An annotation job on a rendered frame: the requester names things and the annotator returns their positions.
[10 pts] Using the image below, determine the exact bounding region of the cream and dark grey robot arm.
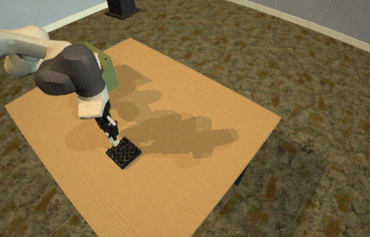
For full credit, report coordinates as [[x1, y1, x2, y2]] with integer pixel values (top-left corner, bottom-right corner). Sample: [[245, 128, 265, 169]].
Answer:
[[0, 25, 109, 119]]

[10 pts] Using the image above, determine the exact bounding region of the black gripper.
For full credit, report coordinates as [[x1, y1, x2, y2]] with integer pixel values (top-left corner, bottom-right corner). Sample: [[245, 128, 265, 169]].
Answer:
[[95, 100, 119, 147]]

